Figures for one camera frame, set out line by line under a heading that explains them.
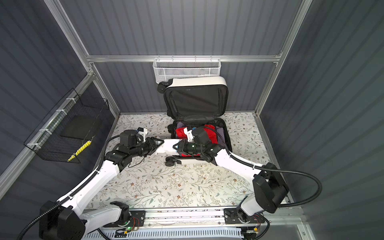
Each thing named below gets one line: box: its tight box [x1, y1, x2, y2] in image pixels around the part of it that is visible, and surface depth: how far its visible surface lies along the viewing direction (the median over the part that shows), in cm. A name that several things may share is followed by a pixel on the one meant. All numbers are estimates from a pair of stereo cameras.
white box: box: [155, 139, 183, 156], surface depth 78 cm
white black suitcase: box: [157, 76, 233, 167], surface depth 86 cm
